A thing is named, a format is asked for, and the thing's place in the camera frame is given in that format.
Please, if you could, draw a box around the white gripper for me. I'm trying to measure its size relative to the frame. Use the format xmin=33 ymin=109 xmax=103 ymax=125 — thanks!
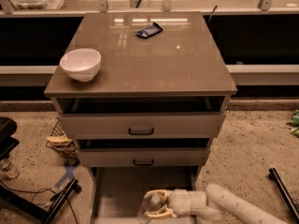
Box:
xmin=144 ymin=189 xmax=206 ymax=218

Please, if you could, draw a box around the clear water bottle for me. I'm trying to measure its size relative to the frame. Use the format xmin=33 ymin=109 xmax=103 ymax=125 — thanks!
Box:
xmin=136 ymin=195 xmax=167 ymax=224

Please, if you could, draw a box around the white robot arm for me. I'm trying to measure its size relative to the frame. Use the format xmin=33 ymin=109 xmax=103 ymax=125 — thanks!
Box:
xmin=137 ymin=184 xmax=287 ymax=224

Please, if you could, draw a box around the bottom open drawer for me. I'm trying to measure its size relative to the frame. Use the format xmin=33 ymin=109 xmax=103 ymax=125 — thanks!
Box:
xmin=90 ymin=167 xmax=195 ymax=224

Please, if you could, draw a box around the top grey drawer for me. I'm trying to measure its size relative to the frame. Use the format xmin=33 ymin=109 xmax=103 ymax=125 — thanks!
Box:
xmin=59 ymin=113 xmax=225 ymax=140

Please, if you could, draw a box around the grey drawer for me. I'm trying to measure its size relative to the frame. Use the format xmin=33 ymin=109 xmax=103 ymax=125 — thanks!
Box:
xmin=77 ymin=148 xmax=209 ymax=167
xmin=59 ymin=113 xmax=225 ymax=140

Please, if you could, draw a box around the middle grey drawer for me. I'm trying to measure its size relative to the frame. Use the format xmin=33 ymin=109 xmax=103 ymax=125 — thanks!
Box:
xmin=77 ymin=148 xmax=209 ymax=167

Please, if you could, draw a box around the grey drawer cabinet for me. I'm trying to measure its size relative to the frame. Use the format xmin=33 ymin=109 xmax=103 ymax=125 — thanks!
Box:
xmin=44 ymin=11 xmax=238 ymax=173

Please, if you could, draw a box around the clear bottle on floor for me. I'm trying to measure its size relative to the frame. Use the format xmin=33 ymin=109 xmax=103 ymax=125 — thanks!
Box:
xmin=0 ymin=159 xmax=20 ymax=179

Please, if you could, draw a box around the blue tape cross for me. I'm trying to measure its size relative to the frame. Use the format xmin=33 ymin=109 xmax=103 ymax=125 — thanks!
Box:
xmin=54 ymin=160 xmax=79 ymax=189

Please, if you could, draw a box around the black bar on floor right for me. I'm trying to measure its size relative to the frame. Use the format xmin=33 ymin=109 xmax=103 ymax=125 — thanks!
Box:
xmin=268 ymin=168 xmax=299 ymax=224

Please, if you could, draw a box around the bread loaf in basket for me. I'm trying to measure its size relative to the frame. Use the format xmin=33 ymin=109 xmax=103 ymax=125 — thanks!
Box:
xmin=46 ymin=135 xmax=72 ymax=147

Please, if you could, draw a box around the green packet on floor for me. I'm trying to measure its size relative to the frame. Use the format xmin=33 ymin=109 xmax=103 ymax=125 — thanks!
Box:
xmin=287 ymin=109 xmax=299 ymax=137

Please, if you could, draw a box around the white bowl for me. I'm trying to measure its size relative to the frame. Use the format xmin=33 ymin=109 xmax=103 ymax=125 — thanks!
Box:
xmin=60 ymin=49 xmax=102 ymax=82

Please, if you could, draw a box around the black stand base left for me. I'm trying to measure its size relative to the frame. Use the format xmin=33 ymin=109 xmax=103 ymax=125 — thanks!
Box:
xmin=0 ymin=116 xmax=82 ymax=224

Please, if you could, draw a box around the dark blue snack packet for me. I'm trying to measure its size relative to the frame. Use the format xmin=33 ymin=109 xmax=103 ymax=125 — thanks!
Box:
xmin=135 ymin=22 xmax=163 ymax=39

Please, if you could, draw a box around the black cable on floor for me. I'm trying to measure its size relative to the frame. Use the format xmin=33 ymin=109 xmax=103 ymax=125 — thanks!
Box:
xmin=0 ymin=180 xmax=80 ymax=224

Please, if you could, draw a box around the wire basket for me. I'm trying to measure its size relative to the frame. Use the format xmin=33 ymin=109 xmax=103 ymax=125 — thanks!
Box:
xmin=46 ymin=121 xmax=77 ymax=159

